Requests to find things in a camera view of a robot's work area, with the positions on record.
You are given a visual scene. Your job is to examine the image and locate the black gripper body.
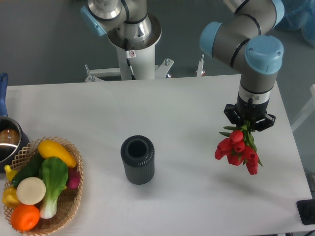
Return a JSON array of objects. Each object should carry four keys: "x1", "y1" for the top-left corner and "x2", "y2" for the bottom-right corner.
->
[{"x1": 235, "y1": 95, "x2": 269, "y2": 122}]

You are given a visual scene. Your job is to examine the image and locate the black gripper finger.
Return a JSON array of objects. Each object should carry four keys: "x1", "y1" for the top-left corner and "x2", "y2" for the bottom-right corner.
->
[
  {"x1": 251, "y1": 114, "x2": 276, "y2": 132},
  {"x1": 223, "y1": 104, "x2": 245, "y2": 127}
]

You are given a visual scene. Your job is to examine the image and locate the red tulip bouquet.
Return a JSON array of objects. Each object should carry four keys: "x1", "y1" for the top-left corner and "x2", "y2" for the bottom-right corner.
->
[{"x1": 214, "y1": 124, "x2": 262, "y2": 175}]

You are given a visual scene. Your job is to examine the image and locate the dark grey ribbed vase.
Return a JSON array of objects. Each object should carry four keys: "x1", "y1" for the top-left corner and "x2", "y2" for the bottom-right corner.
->
[{"x1": 121, "y1": 135, "x2": 155, "y2": 185}]

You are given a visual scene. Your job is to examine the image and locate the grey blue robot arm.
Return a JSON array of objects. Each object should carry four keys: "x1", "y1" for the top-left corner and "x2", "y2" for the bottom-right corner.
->
[{"x1": 80, "y1": 0, "x2": 284, "y2": 131}]

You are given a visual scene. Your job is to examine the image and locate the black device at table edge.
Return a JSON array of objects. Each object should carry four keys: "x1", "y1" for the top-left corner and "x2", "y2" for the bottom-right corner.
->
[{"x1": 296, "y1": 199, "x2": 315, "y2": 225}]

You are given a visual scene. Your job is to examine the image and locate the blue plastic bag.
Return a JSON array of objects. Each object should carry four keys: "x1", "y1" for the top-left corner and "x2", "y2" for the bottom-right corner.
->
[{"x1": 275, "y1": 0, "x2": 315, "y2": 47}]

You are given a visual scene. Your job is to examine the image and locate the purple red radish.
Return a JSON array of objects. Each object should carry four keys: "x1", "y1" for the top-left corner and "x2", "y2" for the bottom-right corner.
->
[{"x1": 66, "y1": 168, "x2": 81, "y2": 189}]

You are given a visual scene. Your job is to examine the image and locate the woven bamboo basket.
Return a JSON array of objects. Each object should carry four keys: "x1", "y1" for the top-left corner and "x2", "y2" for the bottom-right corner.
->
[{"x1": 10, "y1": 137, "x2": 84, "y2": 236}]

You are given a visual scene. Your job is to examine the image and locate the green bok choy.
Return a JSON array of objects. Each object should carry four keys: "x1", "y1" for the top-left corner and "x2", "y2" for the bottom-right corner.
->
[{"x1": 39, "y1": 157, "x2": 68, "y2": 219}]

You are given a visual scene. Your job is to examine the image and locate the yellow squash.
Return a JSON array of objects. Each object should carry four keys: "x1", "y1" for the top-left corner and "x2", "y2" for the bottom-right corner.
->
[{"x1": 38, "y1": 140, "x2": 77, "y2": 168}]

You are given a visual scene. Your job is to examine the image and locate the dark green cucumber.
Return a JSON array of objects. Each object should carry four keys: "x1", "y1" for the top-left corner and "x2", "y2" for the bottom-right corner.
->
[{"x1": 11, "y1": 152, "x2": 44, "y2": 188}]

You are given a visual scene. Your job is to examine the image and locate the white round radish slice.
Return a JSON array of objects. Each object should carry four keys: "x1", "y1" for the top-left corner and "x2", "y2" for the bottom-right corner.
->
[{"x1": 16, "y1": 177, "x2": 46, "y2": 205}]

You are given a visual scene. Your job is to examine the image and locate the small yellow gourd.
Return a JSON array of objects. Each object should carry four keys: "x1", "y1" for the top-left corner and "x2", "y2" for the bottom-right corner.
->
[{"x1": 4, "y1": 165, "x2": 18, "y2": 182}]

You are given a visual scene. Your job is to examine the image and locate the orange fruit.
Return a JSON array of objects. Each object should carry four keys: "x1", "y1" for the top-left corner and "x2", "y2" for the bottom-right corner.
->
[{"x1": 10, "y1": 205, "x2": 40, "y2": 231}]

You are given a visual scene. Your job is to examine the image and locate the yellow bell pepper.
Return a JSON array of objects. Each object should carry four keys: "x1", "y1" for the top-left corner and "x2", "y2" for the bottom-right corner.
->
[{"x1": 2, "y1": 186, "x2": 21, "y2": 209}]

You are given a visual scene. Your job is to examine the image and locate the white frame at right edge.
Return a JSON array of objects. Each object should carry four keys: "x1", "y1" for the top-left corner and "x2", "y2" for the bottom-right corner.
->
[{"x1": 291, "y1": 84, "x2": 315, "y2": 132}]

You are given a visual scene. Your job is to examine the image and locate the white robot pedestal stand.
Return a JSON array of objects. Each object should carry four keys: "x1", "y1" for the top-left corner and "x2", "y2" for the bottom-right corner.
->
[{"x1": 84, "y1": 13, "x2": 206, "y2": 83}]

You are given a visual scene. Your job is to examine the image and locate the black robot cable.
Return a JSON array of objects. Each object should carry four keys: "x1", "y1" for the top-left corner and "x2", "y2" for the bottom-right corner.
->
[{"x1": 124, "y1": 38, "x2": 136, "y2": 81}]

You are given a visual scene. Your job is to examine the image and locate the blue handled steel saucepan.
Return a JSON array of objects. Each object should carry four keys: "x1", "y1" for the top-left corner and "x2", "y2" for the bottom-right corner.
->
[{"x1": 0, "y1": 73, "x2": 29, "y2": 173}]

